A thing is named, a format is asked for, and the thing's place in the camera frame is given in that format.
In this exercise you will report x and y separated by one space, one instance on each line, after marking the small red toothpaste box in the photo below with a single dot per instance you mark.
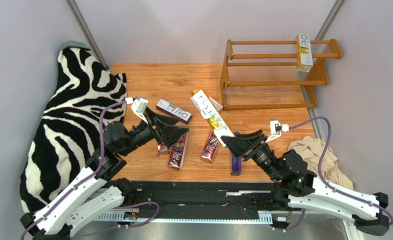
163 149

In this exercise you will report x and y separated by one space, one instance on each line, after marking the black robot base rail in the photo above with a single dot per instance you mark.
206 201

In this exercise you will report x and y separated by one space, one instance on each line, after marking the red 3D toothpaste box right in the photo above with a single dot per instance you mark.
210 148

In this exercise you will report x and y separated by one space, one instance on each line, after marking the orange white R.O.C.S. toothpaste box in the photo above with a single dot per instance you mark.
304 54

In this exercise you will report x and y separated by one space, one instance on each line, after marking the zebra pattern cushion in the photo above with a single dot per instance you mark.
85 97

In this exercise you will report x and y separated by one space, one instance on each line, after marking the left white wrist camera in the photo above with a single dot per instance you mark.
139 106

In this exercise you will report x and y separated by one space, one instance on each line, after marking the silver yellow R.O.C.S. toothpaste box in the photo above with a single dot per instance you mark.
211 115

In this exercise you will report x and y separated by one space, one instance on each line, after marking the orange wooden shelf rack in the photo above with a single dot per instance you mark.
264 74

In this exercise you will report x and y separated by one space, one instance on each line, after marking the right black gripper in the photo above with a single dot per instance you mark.
253 150

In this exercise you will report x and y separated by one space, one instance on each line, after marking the beige crumpled cloth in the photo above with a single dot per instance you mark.
311 149

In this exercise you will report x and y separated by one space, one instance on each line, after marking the red 3d toothpaste box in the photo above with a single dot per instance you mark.
177 153
210 148

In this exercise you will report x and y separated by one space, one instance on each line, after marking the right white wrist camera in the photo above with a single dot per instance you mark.
276 129

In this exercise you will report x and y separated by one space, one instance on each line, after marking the red 3D toothpaste box left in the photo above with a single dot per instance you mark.
177 153

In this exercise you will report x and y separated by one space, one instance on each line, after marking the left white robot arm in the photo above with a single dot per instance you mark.
92 192

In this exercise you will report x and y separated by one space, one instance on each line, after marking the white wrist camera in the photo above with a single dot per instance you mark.
276 129
139 106

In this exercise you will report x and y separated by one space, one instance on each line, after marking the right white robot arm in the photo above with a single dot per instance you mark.
299 188

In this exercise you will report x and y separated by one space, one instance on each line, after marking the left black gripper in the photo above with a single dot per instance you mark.
170 133

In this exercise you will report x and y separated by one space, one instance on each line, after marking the purple white R.O.C.S. toothpaste box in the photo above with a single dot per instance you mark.
174 111

